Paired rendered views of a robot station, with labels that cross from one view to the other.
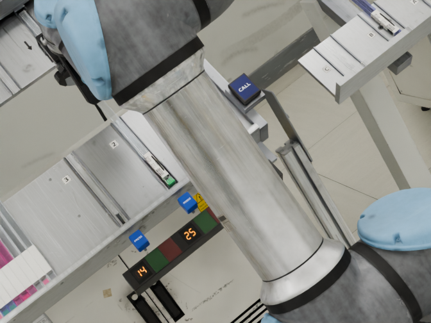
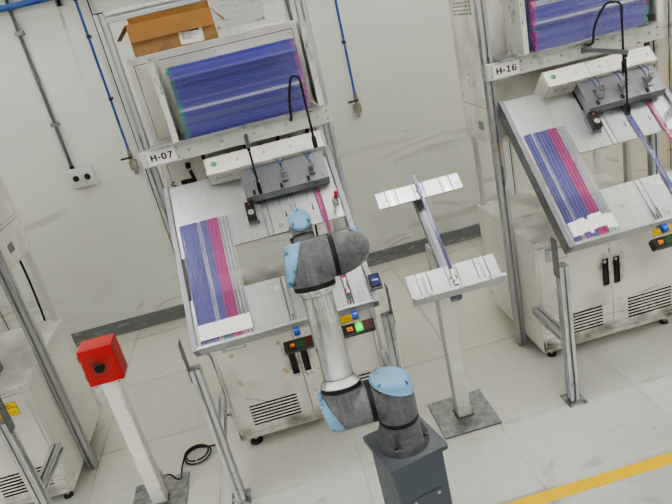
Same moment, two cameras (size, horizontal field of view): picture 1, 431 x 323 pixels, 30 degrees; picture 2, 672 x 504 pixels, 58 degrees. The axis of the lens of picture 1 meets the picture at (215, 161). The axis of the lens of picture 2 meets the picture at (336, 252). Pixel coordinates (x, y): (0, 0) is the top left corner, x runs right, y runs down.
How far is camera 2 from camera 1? 0.83 m
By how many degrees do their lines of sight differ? 8
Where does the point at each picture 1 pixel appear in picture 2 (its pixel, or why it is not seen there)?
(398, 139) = (450, 329)
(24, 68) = (279, 224)
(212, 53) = (405, 218)
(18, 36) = (283, 207)
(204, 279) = not seen: hidden behind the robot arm
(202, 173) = (314, 330)
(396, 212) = (386, 375)
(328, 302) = (341, 398)
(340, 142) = not seen: hidden behind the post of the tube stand
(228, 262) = not seen: hidden behind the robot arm
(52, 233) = (260, 310)
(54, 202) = (266, 296)
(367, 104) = (440, 306)
